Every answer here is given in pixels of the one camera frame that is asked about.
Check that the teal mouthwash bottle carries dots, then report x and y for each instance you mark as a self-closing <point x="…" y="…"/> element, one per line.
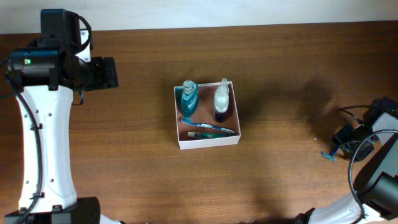
<point x="189" y="100"/>

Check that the blue white toothbrush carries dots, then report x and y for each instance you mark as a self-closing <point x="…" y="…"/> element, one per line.
<point x="189" y="122"/>

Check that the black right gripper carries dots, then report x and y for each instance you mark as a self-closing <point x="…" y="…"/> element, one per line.
<point x="341" y="135"/>

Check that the clear spray bottle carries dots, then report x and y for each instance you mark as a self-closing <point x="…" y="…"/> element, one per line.
<point x="221" y="101"/>

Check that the white cardboard box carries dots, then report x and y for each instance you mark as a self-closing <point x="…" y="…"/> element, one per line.
<point x="204" y="114"/>

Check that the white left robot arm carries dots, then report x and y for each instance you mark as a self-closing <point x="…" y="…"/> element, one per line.
<point x="45" y="77"/>

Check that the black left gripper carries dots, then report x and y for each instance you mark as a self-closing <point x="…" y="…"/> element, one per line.
<point x="107" y="76"/>

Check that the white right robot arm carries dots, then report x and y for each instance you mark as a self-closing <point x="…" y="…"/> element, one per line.
<point x="372" y="181"/>

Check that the blue disposable razor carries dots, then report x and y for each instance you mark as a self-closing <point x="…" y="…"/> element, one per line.
<point x="331" y="156"/>

